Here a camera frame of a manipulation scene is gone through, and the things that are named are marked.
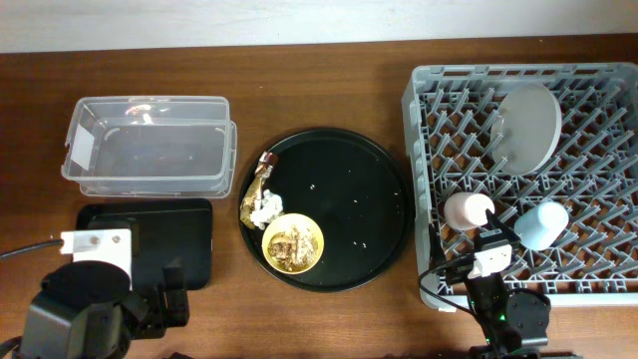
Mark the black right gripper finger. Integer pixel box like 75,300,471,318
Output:
485,209,518,244
429,223,447,264

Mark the pink plastic cup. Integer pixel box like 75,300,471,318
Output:
444,192,495,230

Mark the light blue plastic cup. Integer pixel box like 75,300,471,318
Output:
514,201,569,251

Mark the grey round plate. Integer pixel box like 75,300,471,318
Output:
488,84,562,176

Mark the yellow bowl with food scraps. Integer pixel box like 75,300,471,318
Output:
261,213,325,275

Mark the white tissue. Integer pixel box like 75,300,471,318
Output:
249,189,283,229

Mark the gold brown snack wrapper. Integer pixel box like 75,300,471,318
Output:
239,152,278,229

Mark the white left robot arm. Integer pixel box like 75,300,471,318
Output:
1,259,189,358

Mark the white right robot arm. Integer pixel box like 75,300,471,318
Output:
419,210,551,358

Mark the grey plastic dishwasher rack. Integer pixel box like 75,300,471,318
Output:
402,63,637,312

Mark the black rectangular tray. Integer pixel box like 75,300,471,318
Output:
76,198,212,293

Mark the black object at bottom edge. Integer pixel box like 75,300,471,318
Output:
468,346,584,359

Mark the round black serving tray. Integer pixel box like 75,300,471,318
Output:
239,128,415,292

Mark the clear plastic bin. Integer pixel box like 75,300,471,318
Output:
61,96,237,199

